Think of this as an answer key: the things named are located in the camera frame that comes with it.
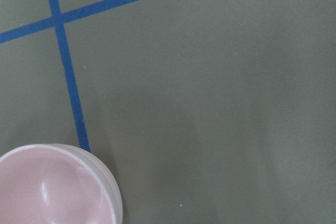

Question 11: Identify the pink bowl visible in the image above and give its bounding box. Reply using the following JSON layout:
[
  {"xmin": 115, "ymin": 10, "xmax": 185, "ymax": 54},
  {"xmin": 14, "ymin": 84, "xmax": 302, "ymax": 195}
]
[{"xmin": 1, "ymin": 144, "xmax": 123, "ymax": 223}]

